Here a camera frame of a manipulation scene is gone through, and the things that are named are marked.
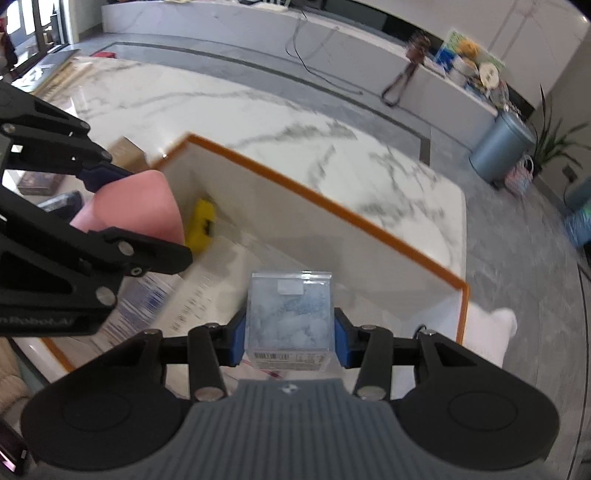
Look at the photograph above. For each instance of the dark hardcover book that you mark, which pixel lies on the dark hardcover book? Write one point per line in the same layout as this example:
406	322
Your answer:
51	76

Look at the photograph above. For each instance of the gold brown box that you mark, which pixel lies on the gold brown box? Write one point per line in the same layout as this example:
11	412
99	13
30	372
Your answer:
127	154

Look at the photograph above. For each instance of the dark wall socket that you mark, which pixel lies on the dark wall socket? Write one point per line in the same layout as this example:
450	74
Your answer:
570	174

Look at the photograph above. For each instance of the beige plaid wallet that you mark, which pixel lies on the beige plaid wallet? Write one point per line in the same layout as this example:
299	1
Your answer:
62	202

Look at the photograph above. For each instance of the person's leg in cream pants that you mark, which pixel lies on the person's leg in cream pants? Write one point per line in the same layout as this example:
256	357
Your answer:
14	378

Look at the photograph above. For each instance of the orange cardboard box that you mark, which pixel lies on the orange cardboard box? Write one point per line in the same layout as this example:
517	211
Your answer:
300	230

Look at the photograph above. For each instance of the yellow plastic case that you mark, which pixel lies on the yellow plastic case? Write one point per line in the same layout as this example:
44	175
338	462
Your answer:
202	226

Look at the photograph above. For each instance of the clear plastic cube box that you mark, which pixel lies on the clear plastic cube box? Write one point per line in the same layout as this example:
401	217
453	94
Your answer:
291	314

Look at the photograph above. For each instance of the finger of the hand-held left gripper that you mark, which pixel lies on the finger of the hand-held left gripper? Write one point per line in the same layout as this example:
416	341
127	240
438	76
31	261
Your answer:
152	256
108	175

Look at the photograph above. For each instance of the blue water jug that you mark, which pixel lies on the blue water jug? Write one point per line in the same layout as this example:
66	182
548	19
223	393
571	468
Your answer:
579	226

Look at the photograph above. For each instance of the brown teddy bear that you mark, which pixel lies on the brown teddy bear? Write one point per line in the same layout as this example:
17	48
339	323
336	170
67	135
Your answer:
469	48

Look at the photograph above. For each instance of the white sock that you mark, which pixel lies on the white sock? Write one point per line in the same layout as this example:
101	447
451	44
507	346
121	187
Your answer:
489	332

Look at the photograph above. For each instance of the blue grey trash can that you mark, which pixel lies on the blue grey trash can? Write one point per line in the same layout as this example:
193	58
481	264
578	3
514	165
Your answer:
503	143

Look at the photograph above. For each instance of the snake plant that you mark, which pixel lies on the snake plant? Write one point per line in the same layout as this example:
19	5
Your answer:
551	143

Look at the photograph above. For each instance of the pink woven bag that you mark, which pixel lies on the pink woven bag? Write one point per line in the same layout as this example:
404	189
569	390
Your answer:
519	177

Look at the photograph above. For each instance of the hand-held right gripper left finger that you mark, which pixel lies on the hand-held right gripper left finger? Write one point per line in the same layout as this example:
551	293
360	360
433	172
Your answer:
238	339

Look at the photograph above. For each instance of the round paper fan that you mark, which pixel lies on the round paper fan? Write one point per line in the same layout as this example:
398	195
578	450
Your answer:
488	74

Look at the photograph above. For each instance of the white tube with peach label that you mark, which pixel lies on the white tube with peach label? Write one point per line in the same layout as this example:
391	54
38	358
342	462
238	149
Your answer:
138	297

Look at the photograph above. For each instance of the white marble tv console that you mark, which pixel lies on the white marble tv console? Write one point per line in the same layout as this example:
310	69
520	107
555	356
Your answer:
231	27

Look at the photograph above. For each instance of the pink plastic container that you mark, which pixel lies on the pink plastic container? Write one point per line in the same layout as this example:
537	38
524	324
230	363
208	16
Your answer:
138	205

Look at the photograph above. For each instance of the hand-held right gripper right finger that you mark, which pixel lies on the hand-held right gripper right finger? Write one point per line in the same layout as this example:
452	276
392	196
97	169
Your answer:
342	341

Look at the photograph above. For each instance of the dark printed box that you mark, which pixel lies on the dark printed box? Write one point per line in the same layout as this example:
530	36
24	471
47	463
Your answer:
37	183

